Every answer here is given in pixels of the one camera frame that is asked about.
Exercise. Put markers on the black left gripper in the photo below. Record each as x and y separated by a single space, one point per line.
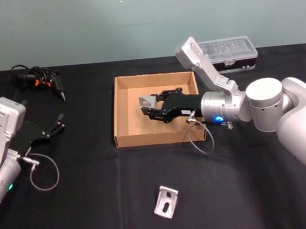
29 137

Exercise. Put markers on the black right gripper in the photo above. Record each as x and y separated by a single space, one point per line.
182 105

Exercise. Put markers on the silver metal corner bracket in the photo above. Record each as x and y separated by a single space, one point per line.
147 102
165 205

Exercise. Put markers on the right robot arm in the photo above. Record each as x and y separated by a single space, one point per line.
300 122

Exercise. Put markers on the shallow brown cardboard tray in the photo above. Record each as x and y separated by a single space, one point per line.
120 109

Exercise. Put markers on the black table cloth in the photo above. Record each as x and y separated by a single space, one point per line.
96 201

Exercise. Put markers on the clear plastic case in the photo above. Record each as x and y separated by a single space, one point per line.
231 51

